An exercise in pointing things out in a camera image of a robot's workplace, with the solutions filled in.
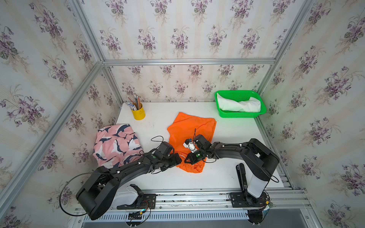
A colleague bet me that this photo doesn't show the green plastic basket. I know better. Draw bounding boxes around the green plastic basket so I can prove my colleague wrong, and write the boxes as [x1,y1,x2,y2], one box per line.
[214,90,267,118]

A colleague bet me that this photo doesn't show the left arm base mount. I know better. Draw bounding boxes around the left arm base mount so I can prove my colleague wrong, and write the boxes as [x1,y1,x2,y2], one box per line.
[113,184,157,210]

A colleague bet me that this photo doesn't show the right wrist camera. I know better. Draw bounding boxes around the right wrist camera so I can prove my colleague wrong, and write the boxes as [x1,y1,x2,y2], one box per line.
[183,139,197,153]

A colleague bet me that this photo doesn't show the colored pencils bundle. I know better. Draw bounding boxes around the colored pencils bundle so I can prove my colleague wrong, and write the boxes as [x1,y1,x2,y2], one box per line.
[127,95,142,111]

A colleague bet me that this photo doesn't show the orange cloth garment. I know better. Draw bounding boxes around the orange cloth garment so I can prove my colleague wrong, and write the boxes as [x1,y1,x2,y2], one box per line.
[167,112,217,173]

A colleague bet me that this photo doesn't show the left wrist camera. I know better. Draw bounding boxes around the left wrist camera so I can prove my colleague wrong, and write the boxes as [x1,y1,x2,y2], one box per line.
[154,141,174,159]

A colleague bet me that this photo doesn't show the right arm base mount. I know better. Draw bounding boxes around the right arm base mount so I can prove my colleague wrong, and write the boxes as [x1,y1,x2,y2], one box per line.
[229,163,270,208]

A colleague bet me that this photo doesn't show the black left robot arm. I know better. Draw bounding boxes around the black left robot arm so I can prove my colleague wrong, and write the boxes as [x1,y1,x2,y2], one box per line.
[76,142,182,220]

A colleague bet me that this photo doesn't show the aluminium rail frame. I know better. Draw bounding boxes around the aluminium rail frame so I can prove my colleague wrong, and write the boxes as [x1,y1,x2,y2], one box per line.
[68,188,323,228]

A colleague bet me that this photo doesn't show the pink shark print garment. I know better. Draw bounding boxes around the pink shark print garment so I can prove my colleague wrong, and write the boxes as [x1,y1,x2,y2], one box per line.
[93,124,143,169]

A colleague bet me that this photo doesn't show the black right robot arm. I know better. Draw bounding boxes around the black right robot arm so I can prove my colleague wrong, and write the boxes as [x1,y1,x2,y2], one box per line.
[183,135,279,199]

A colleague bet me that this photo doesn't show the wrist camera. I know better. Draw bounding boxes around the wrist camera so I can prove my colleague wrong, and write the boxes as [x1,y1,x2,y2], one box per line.
[183,139,197,153]
[154,141,174,159]

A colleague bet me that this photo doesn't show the white shorts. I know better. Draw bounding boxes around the white shorts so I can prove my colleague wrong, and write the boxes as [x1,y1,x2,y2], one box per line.
[217,94,261,113]

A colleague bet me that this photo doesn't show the yellow pencil cup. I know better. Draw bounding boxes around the yellow pencil cup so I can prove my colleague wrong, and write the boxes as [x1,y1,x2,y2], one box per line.
[131,105,145,121]

